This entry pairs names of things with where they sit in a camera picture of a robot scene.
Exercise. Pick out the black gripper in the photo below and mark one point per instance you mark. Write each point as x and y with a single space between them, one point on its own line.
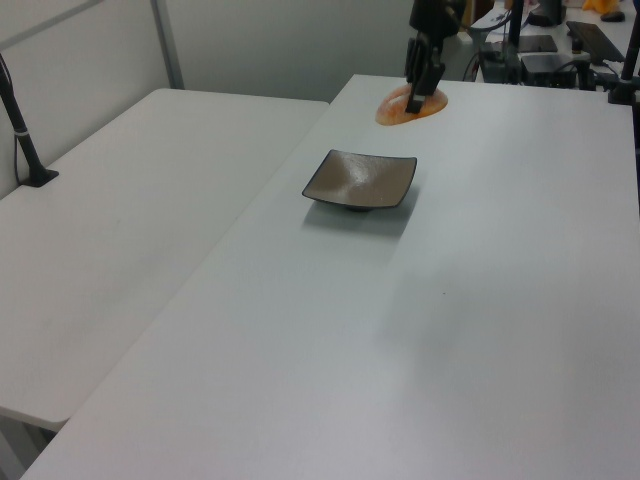
434 17

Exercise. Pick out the orange sugared bread roll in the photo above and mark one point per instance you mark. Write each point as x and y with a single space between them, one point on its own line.
392 112

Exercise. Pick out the square brown ceramic plate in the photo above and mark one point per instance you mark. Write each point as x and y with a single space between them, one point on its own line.
360 180

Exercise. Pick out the black upright stand pole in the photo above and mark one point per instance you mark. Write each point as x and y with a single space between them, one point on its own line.
516 30

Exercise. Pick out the black flat pad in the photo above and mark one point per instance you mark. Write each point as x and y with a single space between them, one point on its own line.
539 44

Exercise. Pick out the black electronics box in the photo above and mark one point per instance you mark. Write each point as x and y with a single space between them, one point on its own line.
550 67

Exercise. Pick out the black monitor foot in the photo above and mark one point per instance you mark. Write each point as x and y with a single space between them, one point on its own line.
547 15

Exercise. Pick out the black keyboard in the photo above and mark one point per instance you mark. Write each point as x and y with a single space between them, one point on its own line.
595 41

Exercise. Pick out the yellow soft toy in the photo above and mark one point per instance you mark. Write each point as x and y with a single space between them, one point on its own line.
600 4

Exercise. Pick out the black computer mouse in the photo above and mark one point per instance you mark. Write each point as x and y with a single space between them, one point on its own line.
613 16

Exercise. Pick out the black clamp stand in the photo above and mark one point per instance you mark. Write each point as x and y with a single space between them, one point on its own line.
627 65

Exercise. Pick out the black pole stand white band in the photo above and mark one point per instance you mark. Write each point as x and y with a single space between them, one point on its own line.
25 145

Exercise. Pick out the grey metal partition post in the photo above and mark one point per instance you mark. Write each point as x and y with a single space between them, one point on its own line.
169 45

